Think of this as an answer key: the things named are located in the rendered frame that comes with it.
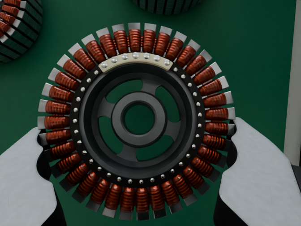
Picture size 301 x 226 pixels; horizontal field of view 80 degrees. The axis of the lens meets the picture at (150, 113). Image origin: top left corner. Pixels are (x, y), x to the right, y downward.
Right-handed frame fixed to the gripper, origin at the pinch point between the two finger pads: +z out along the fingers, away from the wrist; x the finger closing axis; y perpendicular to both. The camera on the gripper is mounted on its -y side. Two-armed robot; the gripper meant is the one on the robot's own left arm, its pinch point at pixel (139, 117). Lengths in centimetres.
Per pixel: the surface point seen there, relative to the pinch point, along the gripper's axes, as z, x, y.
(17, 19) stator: 8.6, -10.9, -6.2
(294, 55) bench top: 10.1, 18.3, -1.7
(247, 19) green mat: 12.2, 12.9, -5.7
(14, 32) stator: 8.1, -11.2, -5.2
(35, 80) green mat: 9.0, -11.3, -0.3
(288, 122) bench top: 6.3, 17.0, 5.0
